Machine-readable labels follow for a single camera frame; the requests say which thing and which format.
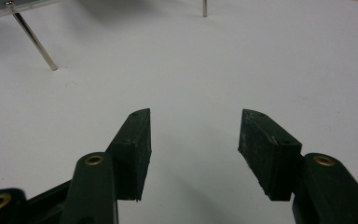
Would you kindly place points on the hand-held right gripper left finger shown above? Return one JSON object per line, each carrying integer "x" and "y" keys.
{"x": 133, "y": 149}

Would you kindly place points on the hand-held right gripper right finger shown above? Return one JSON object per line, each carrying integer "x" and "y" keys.
{"x": 267, "y": 155}

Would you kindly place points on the clear acrylic picture frame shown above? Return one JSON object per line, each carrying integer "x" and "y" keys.
{"x": 34, "y": 39}

